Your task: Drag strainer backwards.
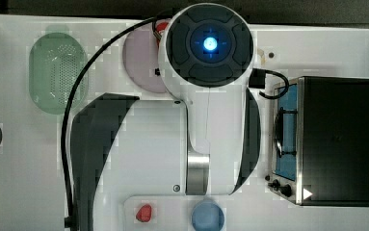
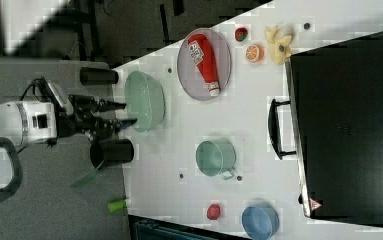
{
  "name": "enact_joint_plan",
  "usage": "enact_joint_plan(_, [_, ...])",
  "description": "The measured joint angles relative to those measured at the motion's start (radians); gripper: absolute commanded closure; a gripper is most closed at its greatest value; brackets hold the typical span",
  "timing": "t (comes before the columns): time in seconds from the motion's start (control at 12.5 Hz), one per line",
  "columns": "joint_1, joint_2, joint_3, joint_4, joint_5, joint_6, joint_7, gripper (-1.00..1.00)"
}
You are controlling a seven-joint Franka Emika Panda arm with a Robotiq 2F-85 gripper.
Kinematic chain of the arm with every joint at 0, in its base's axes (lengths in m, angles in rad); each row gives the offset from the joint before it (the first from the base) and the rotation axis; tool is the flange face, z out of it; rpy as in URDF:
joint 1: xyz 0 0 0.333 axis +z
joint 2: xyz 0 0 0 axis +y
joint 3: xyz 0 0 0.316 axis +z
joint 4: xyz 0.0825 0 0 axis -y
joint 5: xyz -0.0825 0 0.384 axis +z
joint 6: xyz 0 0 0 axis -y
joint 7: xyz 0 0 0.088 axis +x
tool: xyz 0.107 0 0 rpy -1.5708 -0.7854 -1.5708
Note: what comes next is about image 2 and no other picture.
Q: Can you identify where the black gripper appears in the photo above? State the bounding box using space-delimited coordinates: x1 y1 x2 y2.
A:
48 83 137 138

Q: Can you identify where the green plastic strainer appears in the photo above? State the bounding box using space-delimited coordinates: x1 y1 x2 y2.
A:
124 71 165 132

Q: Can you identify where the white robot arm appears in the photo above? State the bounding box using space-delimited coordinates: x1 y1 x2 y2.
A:
0 78 137 203

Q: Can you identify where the black utensil holder cup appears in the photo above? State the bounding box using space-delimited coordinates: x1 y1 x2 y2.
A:
90 139 135 169

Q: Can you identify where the black cylinder cup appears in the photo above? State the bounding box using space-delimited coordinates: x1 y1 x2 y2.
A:
80 67 119 86

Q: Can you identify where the green slotted spatula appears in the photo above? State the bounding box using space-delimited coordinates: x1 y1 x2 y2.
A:
70 162 103 189

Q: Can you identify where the lime green cylinder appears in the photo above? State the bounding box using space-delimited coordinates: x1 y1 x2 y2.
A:
107 200 127 213

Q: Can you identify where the grey round plate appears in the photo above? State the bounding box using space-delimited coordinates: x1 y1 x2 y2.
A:
177 28 231 101

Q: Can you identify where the dark blue crate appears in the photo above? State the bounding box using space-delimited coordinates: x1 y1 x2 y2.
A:
128 215 248 240

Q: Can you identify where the red ketchup bottle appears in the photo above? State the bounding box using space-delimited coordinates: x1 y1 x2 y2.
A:
188 34 220 97

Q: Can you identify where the red toy strawberry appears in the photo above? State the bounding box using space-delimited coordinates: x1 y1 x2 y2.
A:
206 204 221 220

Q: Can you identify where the red green toy fruit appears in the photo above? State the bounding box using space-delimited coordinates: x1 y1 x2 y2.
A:
235 27 248 42

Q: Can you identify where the orange slice toy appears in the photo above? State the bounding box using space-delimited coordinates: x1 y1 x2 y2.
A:
245 44 264 63

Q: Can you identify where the blue bowl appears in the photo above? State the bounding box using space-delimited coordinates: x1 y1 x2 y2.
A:
241 203 280 240

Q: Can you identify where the black toaster oven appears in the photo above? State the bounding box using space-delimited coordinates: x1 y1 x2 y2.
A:
285 31 383 227

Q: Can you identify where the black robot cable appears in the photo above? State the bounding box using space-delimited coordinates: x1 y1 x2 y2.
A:
19 77 48 102

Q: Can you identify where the green cup with handle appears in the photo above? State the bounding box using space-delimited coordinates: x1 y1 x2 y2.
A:
195 138 236 180

